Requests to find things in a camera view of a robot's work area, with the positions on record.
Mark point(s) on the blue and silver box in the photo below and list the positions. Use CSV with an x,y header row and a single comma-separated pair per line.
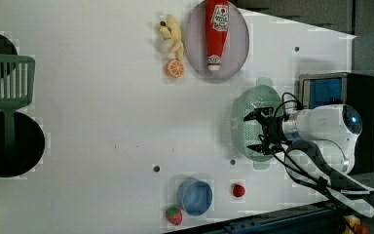
x,y
355,90

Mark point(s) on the black round pan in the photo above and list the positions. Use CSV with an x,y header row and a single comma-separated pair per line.
x,y
25,152

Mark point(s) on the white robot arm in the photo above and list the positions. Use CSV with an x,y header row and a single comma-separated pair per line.
x,y
318,148

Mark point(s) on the yellow toy banana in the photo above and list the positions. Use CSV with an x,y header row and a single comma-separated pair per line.
x,y
170,29

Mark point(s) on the orange slice toy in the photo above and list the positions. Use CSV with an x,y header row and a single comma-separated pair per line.
x,y
174,68

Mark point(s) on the red ketchup bottle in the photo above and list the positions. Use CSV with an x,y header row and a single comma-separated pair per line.
x,y
217,27

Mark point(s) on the green plastic strainer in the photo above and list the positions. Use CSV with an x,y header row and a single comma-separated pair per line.
x,y
245,133

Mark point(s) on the red toy strawberry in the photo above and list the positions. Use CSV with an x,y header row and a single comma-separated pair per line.
x,y
174,215

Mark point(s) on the purple round plate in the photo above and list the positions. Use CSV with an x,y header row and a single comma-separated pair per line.
x,y
236,46

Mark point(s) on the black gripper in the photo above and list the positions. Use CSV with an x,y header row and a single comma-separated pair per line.
x,y
272,136

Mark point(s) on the blue plastic cup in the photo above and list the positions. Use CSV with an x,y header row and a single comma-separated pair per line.
x,y
194,196

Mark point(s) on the green plastic spatula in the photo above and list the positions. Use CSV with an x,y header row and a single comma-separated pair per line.
x,y
16,90

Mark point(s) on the small red toy tomato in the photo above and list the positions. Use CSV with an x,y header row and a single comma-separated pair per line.
x,y
238,190

